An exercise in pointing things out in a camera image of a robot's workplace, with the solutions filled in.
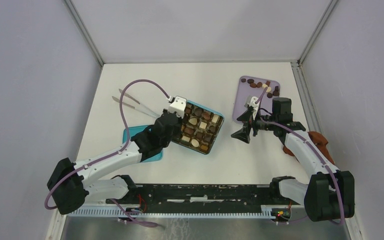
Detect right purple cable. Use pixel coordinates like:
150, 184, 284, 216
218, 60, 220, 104
254, 87, 346, 226

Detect brown cloth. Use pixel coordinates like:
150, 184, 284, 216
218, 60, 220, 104
282, 130, 337, 167

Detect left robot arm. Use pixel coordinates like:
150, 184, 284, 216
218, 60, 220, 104
44, 110, 183, 215

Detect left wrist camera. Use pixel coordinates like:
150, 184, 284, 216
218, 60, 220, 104
167, 96, 188, 118

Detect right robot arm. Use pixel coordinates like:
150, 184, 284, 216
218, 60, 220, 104
231, 96, 355, 224

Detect purple cable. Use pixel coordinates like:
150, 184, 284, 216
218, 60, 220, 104
254, 87, 346, 226
44, 79, 171, 229

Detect teal chocolate tin box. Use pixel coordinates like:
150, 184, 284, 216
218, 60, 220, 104
172, 100, 225, 155

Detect teal tin lid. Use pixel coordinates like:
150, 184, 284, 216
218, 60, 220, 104
122, 125, 163, 163

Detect white cable duct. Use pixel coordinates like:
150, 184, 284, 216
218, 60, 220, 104
68, 206, 275, 220

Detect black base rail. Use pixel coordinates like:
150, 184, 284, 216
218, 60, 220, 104
116, 183, 299, 214

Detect metal tongs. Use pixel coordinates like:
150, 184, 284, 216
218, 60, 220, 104
111, 91, 161, 119

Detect lilac plastic tray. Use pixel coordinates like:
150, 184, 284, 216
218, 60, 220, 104
232, 75, 281, 124

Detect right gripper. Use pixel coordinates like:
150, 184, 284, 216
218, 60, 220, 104
231, 108, 278, 144

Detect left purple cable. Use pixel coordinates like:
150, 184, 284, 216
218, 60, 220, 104
44, 79, 171, 229

